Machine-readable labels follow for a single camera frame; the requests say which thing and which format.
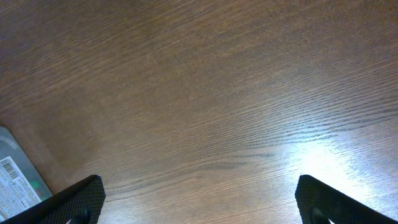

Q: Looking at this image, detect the clear plastic container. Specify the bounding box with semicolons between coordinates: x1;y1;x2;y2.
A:
0;127;52;222

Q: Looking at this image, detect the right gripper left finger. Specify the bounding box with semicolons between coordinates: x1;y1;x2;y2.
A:
3;175;106;224

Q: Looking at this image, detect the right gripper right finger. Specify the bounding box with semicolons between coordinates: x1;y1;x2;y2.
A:
295;175;397;224

